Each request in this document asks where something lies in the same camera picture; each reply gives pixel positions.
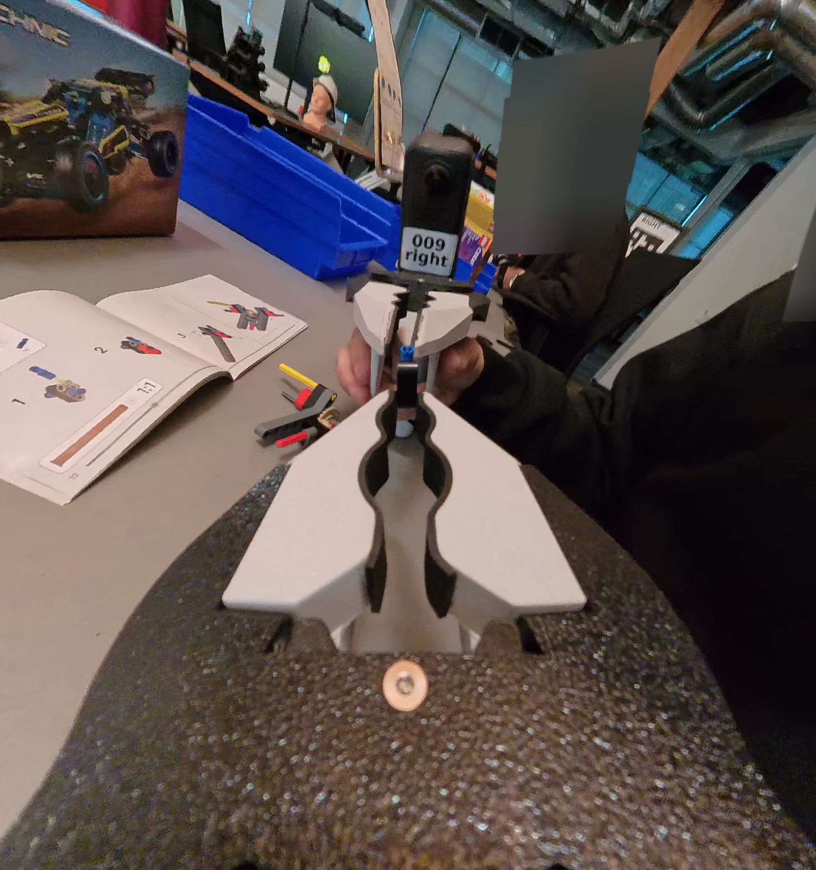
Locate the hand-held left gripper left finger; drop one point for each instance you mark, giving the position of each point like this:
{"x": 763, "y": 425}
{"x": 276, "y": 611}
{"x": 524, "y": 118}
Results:
{"x": 299, "y": 537}

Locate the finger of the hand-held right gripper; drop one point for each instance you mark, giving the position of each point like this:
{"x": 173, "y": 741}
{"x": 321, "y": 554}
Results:
{"x": 449, "y": 319}
{"x": 377, "y": 319}

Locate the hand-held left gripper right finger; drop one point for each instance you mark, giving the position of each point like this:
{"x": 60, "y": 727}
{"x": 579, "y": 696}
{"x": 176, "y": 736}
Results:
{"x": 510, "y": 537}

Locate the black lego connector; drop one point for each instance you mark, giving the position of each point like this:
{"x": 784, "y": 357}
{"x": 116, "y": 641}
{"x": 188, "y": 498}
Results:
{"x": 406, "y": 391}

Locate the person's right forearm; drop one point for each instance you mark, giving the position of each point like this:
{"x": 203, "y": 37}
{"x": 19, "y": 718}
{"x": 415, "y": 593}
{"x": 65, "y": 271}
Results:
{"x": 551, "y": 421}

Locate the partly built lego assembly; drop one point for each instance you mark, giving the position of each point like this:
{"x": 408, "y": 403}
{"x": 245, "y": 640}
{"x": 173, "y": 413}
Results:
{"x": 306, "y": 408}

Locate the open lego instruction booklet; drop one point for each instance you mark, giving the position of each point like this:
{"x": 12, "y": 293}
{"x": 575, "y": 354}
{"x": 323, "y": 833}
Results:
{"x": 143, "y": 353}

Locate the lego set cardboard box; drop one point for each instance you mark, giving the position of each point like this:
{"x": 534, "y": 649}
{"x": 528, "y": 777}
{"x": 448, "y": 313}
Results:
{"x": 75, "y": 136}

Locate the person's right hand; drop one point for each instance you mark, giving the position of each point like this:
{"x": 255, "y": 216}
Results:
{"x": 462, "y": 367}

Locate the colourful cardboard box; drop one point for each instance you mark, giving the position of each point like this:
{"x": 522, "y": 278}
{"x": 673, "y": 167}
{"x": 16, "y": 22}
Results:
{"x": 479, "y": 224}

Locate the upright wooden sign board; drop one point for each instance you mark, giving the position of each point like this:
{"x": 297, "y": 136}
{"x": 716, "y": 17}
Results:
{"x": 387, "y": 102}

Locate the mannequin head with cap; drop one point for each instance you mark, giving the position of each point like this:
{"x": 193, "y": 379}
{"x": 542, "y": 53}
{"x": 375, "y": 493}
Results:
{"x": 323, "y": 102}

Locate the nested blue plastic bins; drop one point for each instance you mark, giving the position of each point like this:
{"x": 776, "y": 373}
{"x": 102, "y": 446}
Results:
{"x": 265, "y": 190}

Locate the dark monitor screen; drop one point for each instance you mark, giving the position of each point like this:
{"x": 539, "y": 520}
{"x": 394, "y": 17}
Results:
{"x": 313, "y": 54}

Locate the printed marker tag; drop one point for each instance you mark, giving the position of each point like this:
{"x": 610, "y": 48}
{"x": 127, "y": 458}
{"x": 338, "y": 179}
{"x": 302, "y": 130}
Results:
{"x": 653, "y": 234}

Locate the white slanted panel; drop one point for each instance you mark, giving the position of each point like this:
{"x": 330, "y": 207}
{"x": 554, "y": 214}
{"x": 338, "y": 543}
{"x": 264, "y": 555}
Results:
{"x": 721, "y": 272}

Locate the maroon round seat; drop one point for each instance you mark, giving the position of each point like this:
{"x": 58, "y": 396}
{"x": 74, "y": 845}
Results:
{"x": 149, "y": 20}

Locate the metal ceiling pipes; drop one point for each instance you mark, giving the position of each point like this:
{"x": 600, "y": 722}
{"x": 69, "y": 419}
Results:
{"x": 789, "y": 41}

